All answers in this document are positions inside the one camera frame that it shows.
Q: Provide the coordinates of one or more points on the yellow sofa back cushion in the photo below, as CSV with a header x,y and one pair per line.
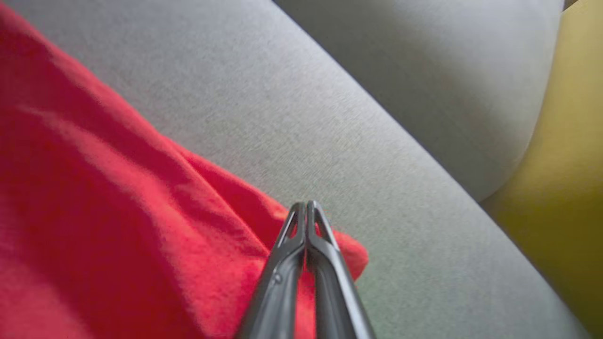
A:
x,y
560,188

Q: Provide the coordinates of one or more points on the grey sofa seat cushion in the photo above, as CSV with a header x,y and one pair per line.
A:
x,y
447,80

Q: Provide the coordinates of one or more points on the grey and yellow sofa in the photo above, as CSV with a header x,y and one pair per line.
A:
x,y
292,117

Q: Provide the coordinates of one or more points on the red shirt striped white trim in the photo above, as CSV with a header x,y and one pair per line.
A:
x,y
103,216

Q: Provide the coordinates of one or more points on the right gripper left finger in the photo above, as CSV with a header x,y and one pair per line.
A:
x,y
278,292

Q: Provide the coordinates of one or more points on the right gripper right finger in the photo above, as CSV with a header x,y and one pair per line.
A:
x,y
339,301

